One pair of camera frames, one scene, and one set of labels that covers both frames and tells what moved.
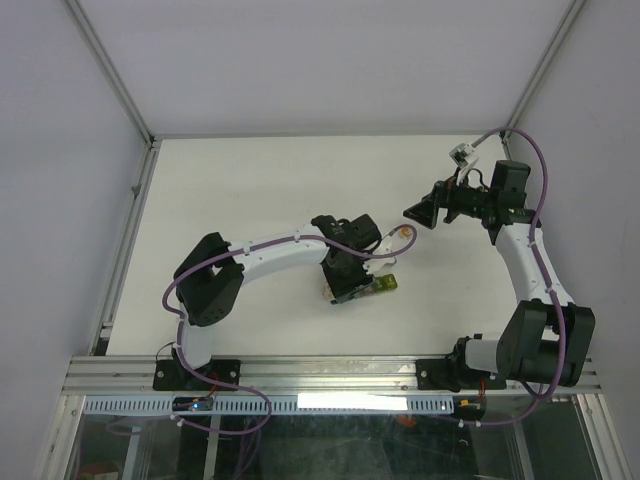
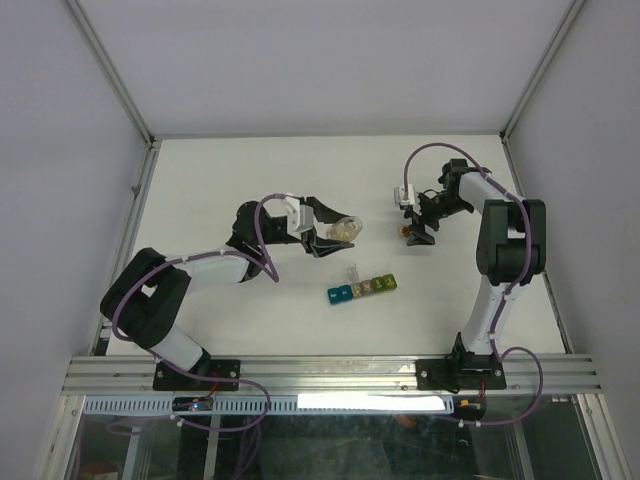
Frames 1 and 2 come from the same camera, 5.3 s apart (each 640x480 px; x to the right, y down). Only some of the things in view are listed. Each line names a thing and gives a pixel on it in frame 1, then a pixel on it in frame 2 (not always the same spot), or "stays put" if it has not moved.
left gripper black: [342, 289] → [319, 246]
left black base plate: [175, 375] stays put
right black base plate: [443, 375] stays put
